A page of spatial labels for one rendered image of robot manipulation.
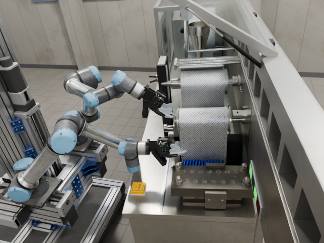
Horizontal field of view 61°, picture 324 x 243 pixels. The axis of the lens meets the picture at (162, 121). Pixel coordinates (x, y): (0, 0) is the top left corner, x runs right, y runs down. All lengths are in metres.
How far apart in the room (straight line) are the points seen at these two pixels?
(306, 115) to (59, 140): 1.06
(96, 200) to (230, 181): 1.43
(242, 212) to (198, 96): 0.64
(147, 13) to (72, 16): 1.26
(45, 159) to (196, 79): 0.88
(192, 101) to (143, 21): 3.37
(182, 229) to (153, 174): 0.35
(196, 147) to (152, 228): 0.48
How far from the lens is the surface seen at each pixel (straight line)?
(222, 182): 1.42
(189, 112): 1.38
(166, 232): 1.57
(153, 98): 1.36
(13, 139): 1.94
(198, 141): 1.43
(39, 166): 1.56
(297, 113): 0.76
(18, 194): 1.68
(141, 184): 1.57
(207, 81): 1.53
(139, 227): 1.57
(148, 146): 1.46
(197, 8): 1.00
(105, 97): 1.40
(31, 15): 5.92
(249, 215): 1.46
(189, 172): 1.45
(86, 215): 2.48
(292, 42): 4.65
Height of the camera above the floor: 2.06
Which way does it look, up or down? 34 degrees down
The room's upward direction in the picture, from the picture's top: 7 degrees counter-clockwise
